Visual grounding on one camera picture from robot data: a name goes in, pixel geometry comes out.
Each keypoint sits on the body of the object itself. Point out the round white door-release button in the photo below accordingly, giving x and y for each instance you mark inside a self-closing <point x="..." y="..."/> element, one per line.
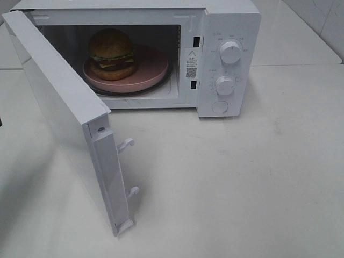
<point x="220" y="107"/>

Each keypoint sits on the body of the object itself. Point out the white microwave door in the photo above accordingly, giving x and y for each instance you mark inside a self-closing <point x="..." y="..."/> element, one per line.
<point x="78" y="119"/>

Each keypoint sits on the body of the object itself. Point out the glass microwave turntable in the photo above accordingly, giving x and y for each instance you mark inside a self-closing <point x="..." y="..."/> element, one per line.
<point x="136" y="93"/>

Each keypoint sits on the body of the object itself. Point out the upper white power knob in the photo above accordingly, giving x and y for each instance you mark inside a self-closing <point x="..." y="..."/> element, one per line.
<point x="230" y="51"/>

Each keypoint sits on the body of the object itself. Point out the toy hamburger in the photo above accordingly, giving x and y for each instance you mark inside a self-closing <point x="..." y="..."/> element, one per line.
<point x="111" y="54"/>

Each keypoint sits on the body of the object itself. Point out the lower white timer knob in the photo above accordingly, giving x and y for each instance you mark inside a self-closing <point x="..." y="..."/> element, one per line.
<point x="225" y="85"/>

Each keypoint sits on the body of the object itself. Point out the white microwave oven body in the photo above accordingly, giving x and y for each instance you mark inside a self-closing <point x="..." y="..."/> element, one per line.
<point x="168" y="26"/>

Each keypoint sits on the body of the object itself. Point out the pink round plate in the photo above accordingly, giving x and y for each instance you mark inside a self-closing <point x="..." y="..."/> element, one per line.
<point x="145" y="69"/>

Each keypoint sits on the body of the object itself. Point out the white warning label sticker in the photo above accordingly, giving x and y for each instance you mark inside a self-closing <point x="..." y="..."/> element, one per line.
<point x="191" y="60"/>

